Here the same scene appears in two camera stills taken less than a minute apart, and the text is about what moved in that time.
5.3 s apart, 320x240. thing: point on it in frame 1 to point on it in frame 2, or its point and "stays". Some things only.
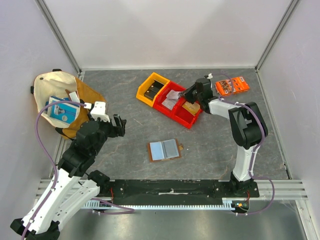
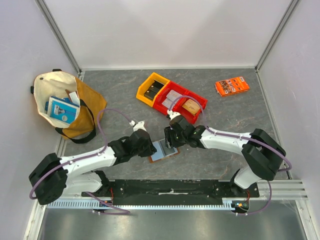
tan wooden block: [192, 108] stays
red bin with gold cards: [187, 113] stays
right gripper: [192, 93] to [168, 137]
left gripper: [119, 129] to [150, 149]
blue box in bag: [66, 112] stays
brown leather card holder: [165, 150] stays
